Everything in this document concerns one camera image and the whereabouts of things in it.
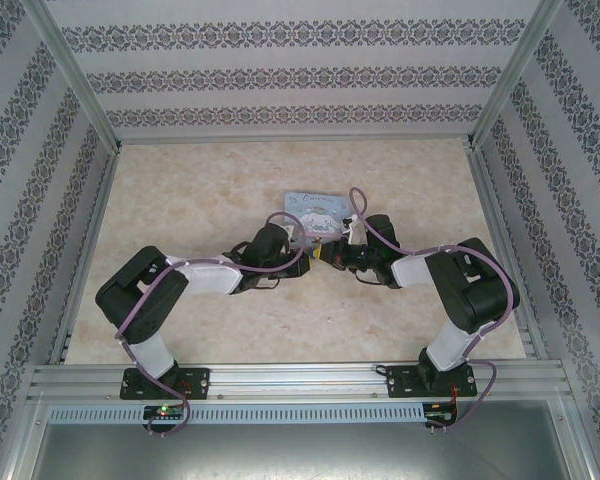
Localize blue cartoon tin box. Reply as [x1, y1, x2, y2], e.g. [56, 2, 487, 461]
[281, 189, 354, 250]

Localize small circuit board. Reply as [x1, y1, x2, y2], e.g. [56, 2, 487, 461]
[425, 401, 459, 427]
[143, 405, 188, 421]

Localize grey metal sheet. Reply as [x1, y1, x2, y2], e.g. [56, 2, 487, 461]
[27, 399, 599, 480]

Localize aluminium mounting rail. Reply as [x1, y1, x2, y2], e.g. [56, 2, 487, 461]
[28, 357, 567, 402]

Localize aluminium side rail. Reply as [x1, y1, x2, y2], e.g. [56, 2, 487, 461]
[466, 146, 550, 359]
[46, 148, 123, 366]

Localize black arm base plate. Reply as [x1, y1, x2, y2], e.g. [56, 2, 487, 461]
[119, 366, 213, 402]
[385, 364, 478, 400]

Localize slotted grey cable duct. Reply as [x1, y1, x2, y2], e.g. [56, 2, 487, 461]
[46, 403, 427, 424]

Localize purple cable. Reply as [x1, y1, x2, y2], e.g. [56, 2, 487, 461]
[115, 211, 307, 440]
[348, 186, 514, 434]

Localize aluminium frame post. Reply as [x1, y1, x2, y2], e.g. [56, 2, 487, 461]
[21, 0, 124, 153]
[466, 0, 565, 150]

